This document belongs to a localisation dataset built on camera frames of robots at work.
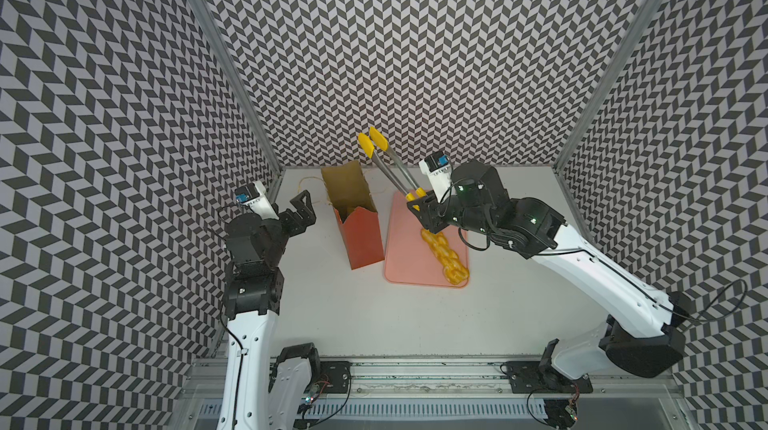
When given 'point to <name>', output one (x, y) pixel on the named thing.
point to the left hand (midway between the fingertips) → (294, 200)
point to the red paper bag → (356, 212)
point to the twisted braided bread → (453, 271)
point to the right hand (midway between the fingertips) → (419, 206)
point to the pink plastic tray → (410, 258)
